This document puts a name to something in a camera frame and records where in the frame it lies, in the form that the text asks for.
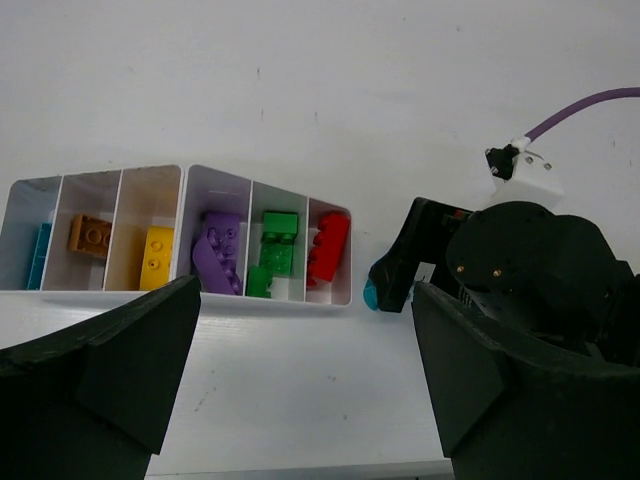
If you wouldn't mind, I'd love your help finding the yellow lego brick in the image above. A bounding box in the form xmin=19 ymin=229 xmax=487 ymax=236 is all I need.
xmin=139 ymin=226 xmax=174 ymax=291

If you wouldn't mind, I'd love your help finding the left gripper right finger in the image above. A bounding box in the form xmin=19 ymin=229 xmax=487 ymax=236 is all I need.
xmin=412 ymin=283 xmax=639 ymax=479

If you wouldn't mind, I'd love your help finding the brown long lego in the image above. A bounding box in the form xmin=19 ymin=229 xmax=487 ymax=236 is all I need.
xmin=68 ymin=214 xmax=112 ymax=258

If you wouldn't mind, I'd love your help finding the lilac rounded lego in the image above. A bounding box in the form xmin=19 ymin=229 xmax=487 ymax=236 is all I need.
xmin=192 ymin=236 xmax=242 ymax=295

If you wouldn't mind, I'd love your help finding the green curved lego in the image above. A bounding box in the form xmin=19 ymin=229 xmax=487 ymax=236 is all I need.
xmin=259 ymin=243 xmax=294 ymax=277

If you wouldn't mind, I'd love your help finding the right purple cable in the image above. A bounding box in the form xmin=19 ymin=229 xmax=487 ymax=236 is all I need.
xmin=524 ymin=86 xmax=640 ymax=146

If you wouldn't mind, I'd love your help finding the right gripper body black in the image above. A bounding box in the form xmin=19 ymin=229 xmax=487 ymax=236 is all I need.
xmin=395 ymin=197 xmax=472 ymax=290

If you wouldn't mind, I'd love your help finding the purple lego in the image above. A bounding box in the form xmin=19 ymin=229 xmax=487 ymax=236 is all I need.
xmin=198 ymin=211 xmax=240 ymax=267

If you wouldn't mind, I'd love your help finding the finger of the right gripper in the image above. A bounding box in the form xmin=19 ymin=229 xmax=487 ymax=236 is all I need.
xmin=367 ymin=245 xmax=421 ymax=313

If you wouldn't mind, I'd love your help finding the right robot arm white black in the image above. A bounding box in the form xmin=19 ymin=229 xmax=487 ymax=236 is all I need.
xmin=364 ymin=197 xmax=639 ymax=367

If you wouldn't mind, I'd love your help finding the green square lego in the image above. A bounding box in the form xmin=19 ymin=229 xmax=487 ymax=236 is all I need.
xmin=261 ymin=211 xmax=298 ymax=245

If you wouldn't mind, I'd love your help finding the teal rounded lego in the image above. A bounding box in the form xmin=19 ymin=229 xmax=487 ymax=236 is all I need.
xmin=362 ymin=279 xmax=379 ymax=311

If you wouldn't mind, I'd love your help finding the green rounded lego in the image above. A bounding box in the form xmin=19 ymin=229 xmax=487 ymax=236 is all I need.
xmin=246 ymin=265 xmax=273 ymax=299

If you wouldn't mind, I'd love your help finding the red lego brick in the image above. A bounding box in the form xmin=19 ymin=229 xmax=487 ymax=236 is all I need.
xmin=307 ymin=211 xmax=351 ymax=289

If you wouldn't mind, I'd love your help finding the white divided container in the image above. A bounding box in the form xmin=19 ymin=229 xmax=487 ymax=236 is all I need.
xmin=171 ymin=165 xmax=352 ymax=308
xmin=1 ymin=165 xmax=183 ymax=292

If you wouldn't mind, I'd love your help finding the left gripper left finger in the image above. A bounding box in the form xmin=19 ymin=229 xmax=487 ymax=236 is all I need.
xmin=1 ymin=276 xmax=201 ymax=479

